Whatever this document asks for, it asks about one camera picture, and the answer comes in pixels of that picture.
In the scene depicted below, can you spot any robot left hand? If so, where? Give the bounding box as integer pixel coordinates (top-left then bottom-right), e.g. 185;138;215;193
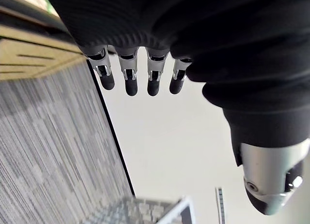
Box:
41;0;310;216

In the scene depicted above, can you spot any light wooden cabinet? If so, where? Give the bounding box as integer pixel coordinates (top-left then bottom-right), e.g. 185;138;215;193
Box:
0;5;85;82

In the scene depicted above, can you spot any black and white ruler strip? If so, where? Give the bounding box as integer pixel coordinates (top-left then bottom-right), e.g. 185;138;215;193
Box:
215;186;226;224

